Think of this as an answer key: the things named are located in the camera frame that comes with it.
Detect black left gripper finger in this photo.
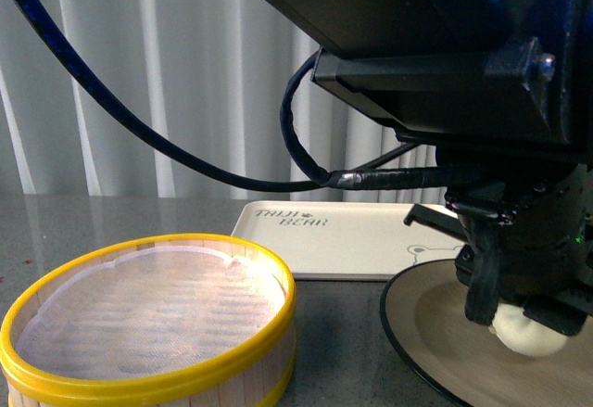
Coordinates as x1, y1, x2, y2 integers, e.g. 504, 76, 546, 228
523, 286, 589, 336

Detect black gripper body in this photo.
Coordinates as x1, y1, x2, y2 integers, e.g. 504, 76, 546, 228
404, 160, 591, 301

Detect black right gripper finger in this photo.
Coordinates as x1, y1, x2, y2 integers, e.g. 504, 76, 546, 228
464, 217, 500, 324

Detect white steamed bun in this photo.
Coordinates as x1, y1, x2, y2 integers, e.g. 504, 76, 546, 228
489, 303, 568, 358

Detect beige plate with black rim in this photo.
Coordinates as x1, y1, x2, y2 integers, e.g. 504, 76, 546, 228
380, 260, 592, 406

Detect cream rectangular bear tray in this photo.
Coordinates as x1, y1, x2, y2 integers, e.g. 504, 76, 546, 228
232, 200, 463, 281

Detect yellow rimmed bamboo steamer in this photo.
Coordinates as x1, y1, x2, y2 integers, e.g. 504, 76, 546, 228
1, 234, 297, 406

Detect white steamer liner cloth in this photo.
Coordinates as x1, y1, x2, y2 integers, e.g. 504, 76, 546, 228
15, 246, 285, 380

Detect grey pleated curtain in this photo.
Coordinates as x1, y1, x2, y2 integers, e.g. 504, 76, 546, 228
0, 0, 439, 203

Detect dark blue cable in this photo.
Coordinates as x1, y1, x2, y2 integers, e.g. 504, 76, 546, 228
0, 0, 483, 193

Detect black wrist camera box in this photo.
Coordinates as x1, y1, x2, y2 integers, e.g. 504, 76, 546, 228
265, 0, 592, 163

